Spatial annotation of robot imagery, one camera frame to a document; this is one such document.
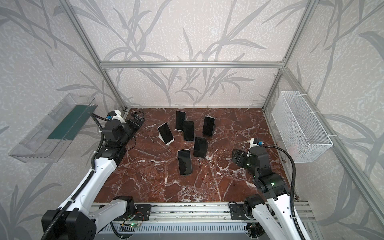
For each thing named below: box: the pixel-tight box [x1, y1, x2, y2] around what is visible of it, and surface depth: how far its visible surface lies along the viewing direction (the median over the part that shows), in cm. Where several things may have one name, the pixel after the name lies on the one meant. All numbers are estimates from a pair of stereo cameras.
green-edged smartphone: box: [202, 116, 216, 137], surface depth 101 cm
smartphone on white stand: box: [157, 122, 174, 144], surface depth 98 cm
